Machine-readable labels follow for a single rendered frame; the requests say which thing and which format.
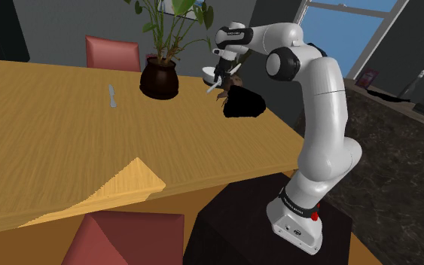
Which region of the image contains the green plant in dark pot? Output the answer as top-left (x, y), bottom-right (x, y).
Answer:
top-left (123, 0), bottom-right (215, 101)

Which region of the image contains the red chair with tall back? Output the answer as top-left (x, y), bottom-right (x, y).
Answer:
top-left (85, 35), bottom-right (142, 73)

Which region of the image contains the white spoon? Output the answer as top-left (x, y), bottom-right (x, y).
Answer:
top-left (206, 63), bottom-right (243, 94)

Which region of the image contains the wooden table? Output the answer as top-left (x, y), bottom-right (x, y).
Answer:
top-left (0, 57), bottom-right (306, 238)

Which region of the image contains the black lumpy object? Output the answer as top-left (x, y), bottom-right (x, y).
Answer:
top-left (222, 84), bottom-right (267, 119)

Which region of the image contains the black robot stand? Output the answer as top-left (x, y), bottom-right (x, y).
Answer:
top-left (182, 172), bottom-right (354, 265)

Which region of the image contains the silver table knife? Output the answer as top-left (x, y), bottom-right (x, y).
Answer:
top-left (108, 84), bottom-right (118, 108)

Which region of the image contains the white bowl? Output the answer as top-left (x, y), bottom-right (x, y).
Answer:
top-left (201, 66), bottom-right (221, 87)

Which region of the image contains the brown lumpy object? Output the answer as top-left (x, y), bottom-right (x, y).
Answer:
top-left (216, 73), bottom-right (244, 108)

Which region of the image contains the window with grey frame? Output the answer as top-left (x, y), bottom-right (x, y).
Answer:
top-left (294, 0), bottom-right (410, 80)

